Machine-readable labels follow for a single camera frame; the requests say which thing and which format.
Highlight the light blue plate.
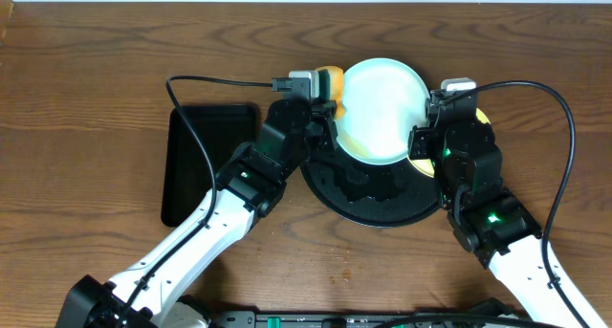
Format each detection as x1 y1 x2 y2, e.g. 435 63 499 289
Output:
336 58 428 165

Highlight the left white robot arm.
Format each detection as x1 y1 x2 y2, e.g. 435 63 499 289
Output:
56 98 337 327

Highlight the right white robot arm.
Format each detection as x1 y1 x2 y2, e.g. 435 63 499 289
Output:
407 90 605 327

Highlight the black cable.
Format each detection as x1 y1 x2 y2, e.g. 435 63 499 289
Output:
114 75 274 328
444 79 594 328

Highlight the round black tray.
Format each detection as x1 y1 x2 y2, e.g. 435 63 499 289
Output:
300 149 441 228

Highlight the right black cable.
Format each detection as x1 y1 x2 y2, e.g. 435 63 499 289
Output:
444 79 594 328

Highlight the black rectangular tray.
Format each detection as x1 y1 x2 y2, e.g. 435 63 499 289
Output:
161 104 258 228

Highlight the left black cable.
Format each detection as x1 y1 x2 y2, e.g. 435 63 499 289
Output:
114 75 274 328

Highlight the yellow plate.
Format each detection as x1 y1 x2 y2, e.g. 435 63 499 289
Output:
407 108 491 178

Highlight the green yellow sponge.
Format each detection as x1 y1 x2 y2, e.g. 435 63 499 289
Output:
316 66 346 120

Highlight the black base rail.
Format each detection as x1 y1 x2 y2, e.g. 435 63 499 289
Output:
179 295 525 328

